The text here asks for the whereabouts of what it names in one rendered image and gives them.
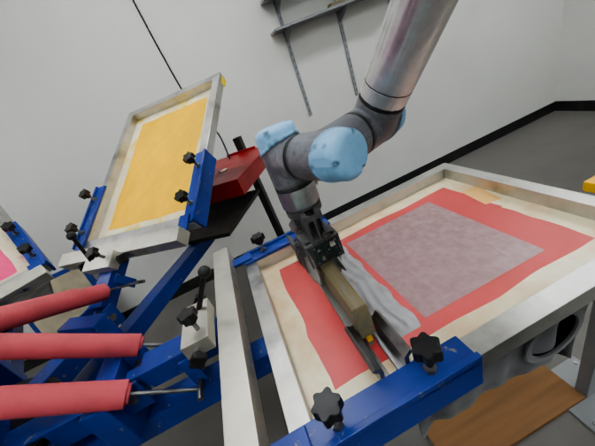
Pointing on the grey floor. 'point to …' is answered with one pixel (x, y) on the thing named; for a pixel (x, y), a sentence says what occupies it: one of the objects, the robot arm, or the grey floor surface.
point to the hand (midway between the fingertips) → (328, 274)
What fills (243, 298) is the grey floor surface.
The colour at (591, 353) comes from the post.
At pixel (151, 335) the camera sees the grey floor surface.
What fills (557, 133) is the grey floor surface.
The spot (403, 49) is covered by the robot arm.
